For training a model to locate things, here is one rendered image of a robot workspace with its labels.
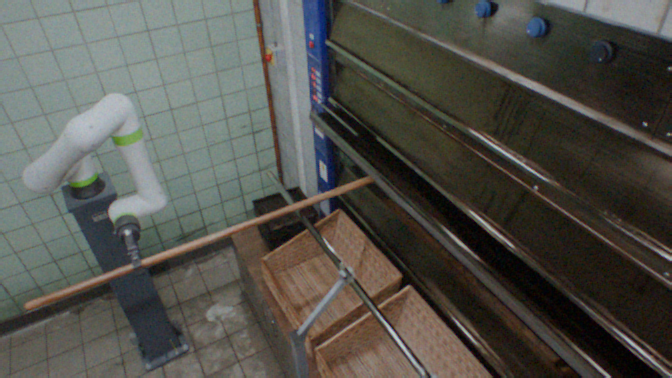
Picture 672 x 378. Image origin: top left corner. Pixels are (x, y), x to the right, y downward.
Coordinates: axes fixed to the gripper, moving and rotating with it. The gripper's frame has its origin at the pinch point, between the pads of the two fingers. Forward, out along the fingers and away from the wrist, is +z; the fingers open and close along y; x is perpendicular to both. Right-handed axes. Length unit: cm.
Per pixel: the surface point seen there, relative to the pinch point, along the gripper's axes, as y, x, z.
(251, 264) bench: 62, -48, -38
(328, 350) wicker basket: 51, -57, 36
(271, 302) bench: 62, -48, -9
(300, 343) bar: 28, -43, 41
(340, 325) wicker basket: 47, -66, 29
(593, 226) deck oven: -46, -101, 96
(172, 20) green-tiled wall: -46, -52, -121
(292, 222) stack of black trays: 41, -73, -35
